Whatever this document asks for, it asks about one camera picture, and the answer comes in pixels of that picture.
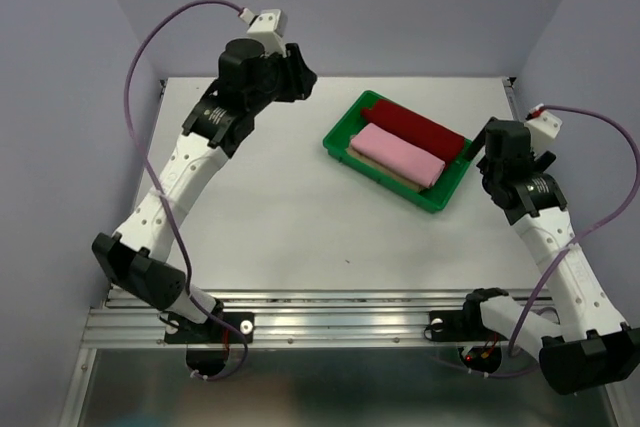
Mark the rolled beige t-shirt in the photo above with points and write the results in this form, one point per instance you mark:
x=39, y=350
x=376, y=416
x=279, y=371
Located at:
x=384, y=171

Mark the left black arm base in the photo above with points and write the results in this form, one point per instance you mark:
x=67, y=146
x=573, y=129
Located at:
x=213, y=352

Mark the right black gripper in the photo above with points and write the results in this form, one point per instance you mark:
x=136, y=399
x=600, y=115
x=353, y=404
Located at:
x=542, y=161

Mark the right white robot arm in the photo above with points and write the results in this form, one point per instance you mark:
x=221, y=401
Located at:
x=591, y=344

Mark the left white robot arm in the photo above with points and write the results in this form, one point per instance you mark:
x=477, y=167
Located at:
x=134, y=257

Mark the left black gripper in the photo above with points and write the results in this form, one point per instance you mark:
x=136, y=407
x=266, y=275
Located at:
x=301, y=78

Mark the rolled red t-shirt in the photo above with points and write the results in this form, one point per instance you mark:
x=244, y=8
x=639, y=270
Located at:
x=415, y=129

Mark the green plastic tray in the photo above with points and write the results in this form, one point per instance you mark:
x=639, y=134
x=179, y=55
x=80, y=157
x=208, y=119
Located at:
x=432, y=200

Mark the aluminium rail frame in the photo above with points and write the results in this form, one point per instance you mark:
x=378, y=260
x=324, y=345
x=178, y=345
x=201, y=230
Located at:
x=340, y=275

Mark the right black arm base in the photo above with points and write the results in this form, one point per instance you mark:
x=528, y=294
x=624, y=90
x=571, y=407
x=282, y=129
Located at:
x=460, y=329

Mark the pink t-shirt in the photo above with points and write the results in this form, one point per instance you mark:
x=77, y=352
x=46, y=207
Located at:
x=398, y=155

